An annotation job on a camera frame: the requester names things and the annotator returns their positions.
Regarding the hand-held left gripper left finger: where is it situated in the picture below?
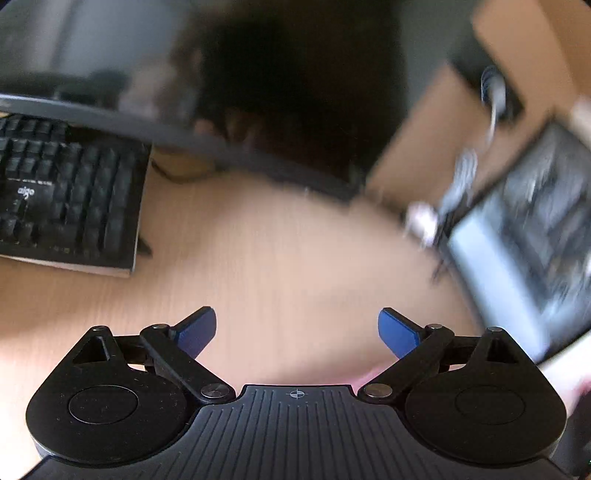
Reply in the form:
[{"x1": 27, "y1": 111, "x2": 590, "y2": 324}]
[{"x1": 65, "y1": 306, "x2": 237, "y2": 406}]

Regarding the black keyboard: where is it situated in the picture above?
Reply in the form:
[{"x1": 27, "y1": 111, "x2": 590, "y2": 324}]
[{"x1": 0, "y1": 113, "x2": 153, "y2": 279}]

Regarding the pink ribbed garment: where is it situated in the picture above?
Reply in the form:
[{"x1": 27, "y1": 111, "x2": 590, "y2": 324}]
[{"x1": 318, "y1": 367, "x2": 386, "y2": 391}]

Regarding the white plug cable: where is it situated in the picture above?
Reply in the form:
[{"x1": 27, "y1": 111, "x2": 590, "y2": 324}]
[{"x1": 443, "y1": 65, "x2": 509, "y2": 217}]

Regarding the dark cloth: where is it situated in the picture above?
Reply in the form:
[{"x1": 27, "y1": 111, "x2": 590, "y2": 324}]
[{"x1": 566, "y1": 406, "x2": 591, "y2": 480}]

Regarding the white computer case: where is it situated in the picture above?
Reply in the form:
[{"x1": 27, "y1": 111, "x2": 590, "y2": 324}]
[{"x1": 438, "y1": 99, "x2": 591, "y2": 370}]

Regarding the black curved monitor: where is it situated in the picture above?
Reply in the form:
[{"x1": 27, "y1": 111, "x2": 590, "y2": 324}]
[{"x1": 0, "y1": 0, "x2": 407, "y2": 204}]

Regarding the crumpled white tissue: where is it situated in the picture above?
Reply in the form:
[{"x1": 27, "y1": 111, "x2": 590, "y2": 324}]
[{"x1": 405, "y1": 202, "x2": 439, "y2": 247}]

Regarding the black wall power strip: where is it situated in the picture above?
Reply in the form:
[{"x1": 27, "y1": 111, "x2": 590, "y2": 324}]
[{"x1": 450, "y1": 0, "x2": 527, "y2": 121}]

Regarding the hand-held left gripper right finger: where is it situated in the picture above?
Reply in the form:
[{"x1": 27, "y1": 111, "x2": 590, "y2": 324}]
[{"x1": 358, "y1": 307, "x2": 542, "y2": 404}]

